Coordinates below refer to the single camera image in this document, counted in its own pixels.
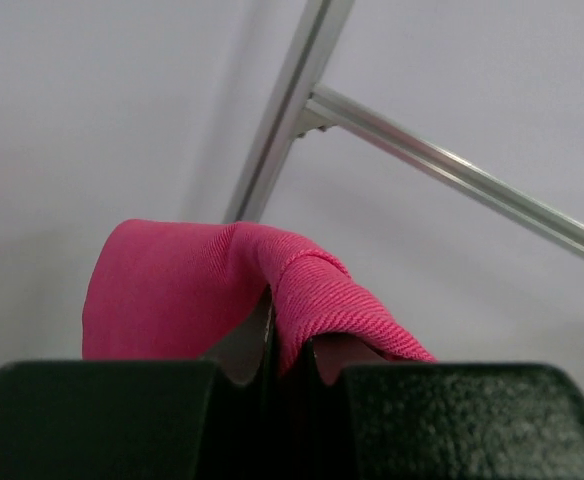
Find left aluminium frame post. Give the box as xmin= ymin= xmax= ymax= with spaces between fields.
xmin=223 ymin=0 xmax=353 ymax=223

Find aluminium hanging rail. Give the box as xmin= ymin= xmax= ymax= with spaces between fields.
xmin=306 ymin=85 xmax=584 ymax=259

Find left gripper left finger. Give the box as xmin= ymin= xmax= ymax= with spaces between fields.
xmin=0 ymin=294 xmax=281 ymax=480

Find pink trousers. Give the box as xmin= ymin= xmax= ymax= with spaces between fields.
xmin=82 ymin=219 xmax=432 ymax=372

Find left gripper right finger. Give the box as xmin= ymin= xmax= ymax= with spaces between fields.
xmin=303 ymin=335 xmax=584 ymax=479

